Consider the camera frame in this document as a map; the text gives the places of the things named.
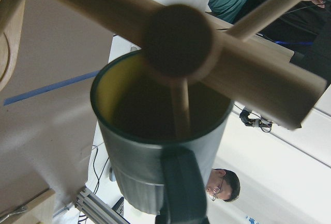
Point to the teal mug yellow inside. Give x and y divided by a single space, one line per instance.
156 172

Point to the wooden cup storage rack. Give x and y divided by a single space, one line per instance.
179 45

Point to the person with glasses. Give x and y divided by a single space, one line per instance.
223 185

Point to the bamboo cutting board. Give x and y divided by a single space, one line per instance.
38 210

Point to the aluminium table frame leg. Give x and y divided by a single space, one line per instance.
98 211

